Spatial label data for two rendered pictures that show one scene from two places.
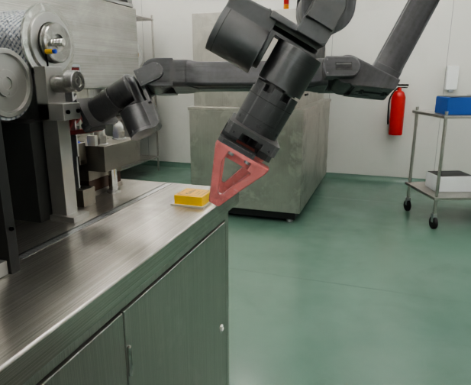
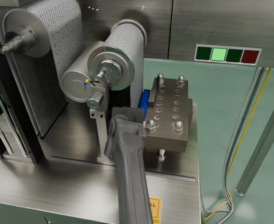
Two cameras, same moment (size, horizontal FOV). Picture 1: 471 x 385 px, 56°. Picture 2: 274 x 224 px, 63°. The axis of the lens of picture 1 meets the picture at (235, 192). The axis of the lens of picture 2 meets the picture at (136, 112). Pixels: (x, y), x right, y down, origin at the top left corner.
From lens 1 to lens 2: 1.03 m
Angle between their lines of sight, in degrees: 74
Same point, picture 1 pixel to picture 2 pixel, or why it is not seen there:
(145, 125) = (105, 153)
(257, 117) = not seen: outside the picture
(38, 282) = (22, 176)
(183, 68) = (115, 145)
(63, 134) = (99, 121)
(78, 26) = not seen: outside the picture
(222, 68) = (121, 174)
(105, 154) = not seen: hidden behind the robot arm
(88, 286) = (13, 196)
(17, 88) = (83, 90)
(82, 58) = (270, 43)
